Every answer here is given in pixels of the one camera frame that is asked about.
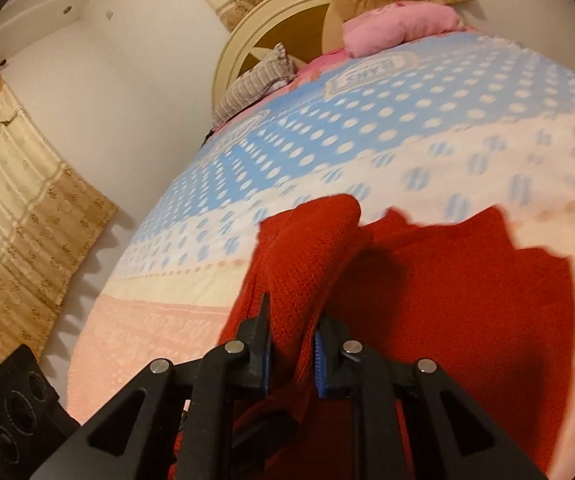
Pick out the cream round headboard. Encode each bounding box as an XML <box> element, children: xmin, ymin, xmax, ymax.
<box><xmin>211</xmin><ymin>0</ymin><xmax>344</xmax><ymax>105</ymax></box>

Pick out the beige patterned side curtain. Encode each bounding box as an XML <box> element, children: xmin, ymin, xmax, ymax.
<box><xmin>0</xmin><ymin>75</ymin><xmax>117</xmax><ymax>361</ymax></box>

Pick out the pink pillow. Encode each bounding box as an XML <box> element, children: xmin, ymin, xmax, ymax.
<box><xmin>343</xmin><ymin>1</ymin><xmax>465</xmax><ymax>58</ymax></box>

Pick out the pink blue polka-dot bedspread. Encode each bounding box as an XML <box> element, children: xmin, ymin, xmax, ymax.
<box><xmin>67</xmin><ymin>32</ymin><xmax>575</xmax><ymax>479</ymax></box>

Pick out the red knit cardigan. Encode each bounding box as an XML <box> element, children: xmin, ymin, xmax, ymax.
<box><xmin>221</xmin><ymin>194</ymin><xmax>575</xmax><ymax>479</ymax></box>

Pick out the grey striped folded cloth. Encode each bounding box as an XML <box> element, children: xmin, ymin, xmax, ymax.
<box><xmin>211</xmin><ymin>42</ymin><xmax>296</xmax><ymax>131</ymax></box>

